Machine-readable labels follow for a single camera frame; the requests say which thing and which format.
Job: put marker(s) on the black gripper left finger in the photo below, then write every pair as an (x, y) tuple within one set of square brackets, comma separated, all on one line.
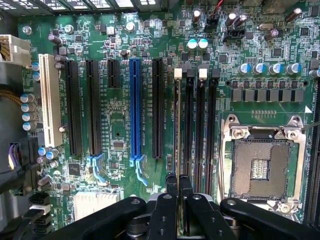
[(163, 215)]

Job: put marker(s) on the white PCI expansion slot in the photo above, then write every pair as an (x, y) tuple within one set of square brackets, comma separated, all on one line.
[(50, 100)]

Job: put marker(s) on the long black expansion slot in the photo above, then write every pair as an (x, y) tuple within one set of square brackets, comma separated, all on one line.
[(158, 107), (73, 107), (93, 107)]

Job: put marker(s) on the thin metal locking lever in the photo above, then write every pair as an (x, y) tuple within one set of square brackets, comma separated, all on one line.
[(221, 160)]

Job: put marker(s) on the white power connector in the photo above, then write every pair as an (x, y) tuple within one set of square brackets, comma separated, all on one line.
[(15, 48)]

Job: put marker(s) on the black fan header plug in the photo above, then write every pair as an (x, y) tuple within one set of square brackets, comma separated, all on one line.
[(212, 22)]

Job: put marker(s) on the green motherboard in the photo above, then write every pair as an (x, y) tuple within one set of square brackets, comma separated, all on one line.
[(120, 105)]

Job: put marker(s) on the blue topped capacitor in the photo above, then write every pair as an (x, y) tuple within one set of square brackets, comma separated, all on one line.
[(293, 68), (259, 68), (276, 68), (244, 68)]

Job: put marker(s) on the silver CPU socket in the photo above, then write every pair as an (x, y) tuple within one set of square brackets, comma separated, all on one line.
[(260, 162)]

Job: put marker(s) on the silver finned chipset heatsink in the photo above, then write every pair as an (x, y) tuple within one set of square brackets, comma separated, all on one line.
[(95, 204)]

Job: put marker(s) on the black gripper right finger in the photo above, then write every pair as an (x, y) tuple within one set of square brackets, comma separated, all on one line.
[(200, 215)]

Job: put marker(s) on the teal topped capacitor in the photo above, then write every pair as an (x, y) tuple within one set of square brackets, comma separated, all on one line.
[(192, 45), (203, 44)]

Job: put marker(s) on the blue expansion slot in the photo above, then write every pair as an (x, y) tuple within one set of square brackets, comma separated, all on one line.
[(135, 107)]

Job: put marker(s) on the black RAM slot bank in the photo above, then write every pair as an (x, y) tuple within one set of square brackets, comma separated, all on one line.
[(316, 175)]

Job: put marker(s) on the black board header socket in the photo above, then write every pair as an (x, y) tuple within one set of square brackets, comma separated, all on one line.
[(234, 35)]

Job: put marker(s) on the short black expansion slot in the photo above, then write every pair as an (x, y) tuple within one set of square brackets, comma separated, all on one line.
[(113, 73)]

